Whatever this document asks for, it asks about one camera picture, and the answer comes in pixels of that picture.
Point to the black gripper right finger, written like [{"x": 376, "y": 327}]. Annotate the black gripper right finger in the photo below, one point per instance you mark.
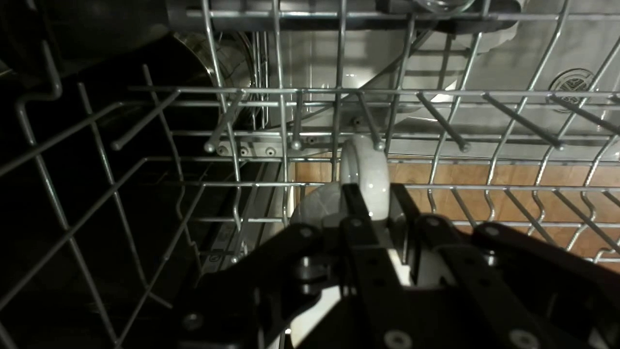
[{"x": 515, "y": 296}]

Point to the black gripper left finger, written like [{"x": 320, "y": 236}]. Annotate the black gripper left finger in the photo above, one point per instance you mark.
[{"x": 368, "y": 290}]

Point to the white mug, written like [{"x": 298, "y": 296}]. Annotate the white mug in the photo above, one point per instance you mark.
[{"x": 368, "y": 166}]

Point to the stainless dishwasher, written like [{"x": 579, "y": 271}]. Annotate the stainless dishwasher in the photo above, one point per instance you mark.
[{"x": 504, "y": 64}]

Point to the clear drinking glass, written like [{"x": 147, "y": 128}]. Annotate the clear drinking glass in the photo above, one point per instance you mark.
[{"x": 445, "y": 3}]

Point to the black bottle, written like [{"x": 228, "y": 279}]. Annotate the black bottle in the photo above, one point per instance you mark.
[{"x": 97, "y": 31}]

